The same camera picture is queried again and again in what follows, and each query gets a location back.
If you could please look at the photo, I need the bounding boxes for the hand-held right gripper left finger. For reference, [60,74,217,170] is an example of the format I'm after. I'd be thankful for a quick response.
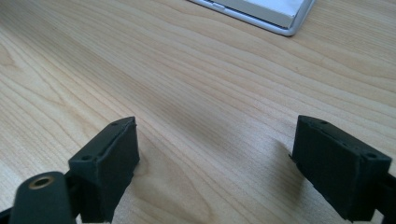
[67,116,141,224]

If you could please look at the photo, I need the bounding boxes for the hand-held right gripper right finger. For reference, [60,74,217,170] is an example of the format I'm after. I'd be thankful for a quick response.
[289,114,393,223]

